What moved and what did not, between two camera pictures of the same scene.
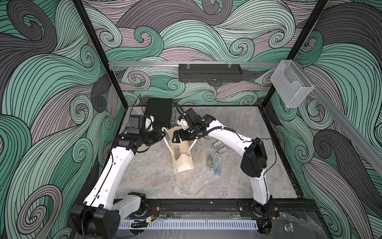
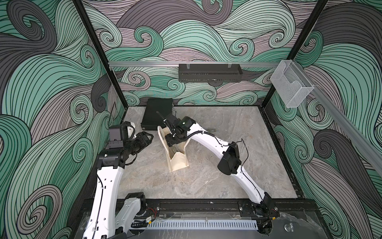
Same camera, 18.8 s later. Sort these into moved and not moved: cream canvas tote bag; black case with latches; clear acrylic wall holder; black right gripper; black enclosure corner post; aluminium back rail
Moved: cream canvas tote bag; black right gripper
Not moved: black enclosure corner post; aluminium back rail; black case with latches; clear acrylic wall holder
